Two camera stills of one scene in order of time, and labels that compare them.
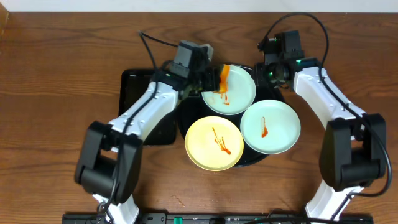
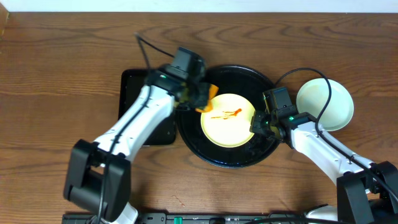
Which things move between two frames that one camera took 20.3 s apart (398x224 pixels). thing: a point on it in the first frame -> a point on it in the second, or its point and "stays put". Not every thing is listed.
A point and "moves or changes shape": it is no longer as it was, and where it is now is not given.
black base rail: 162,218 stays put
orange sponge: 224,80 -> 213,90
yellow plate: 214,143 -> 228,123
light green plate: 270,126 moves or changes shape
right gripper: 259,74 -> 257,123
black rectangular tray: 133,83 stays put
